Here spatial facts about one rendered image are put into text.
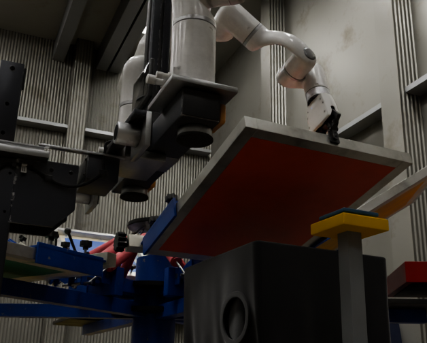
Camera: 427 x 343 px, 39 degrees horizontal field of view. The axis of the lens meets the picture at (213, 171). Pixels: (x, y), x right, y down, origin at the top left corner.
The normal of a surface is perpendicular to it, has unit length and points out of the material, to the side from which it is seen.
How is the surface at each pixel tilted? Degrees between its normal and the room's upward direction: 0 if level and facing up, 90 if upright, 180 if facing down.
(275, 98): 90
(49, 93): 90
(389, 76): 90
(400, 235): 90
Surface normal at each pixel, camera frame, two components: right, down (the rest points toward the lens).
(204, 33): 0.49, -0.28
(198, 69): 0.29, -0.31
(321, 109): -0.87, -0.21
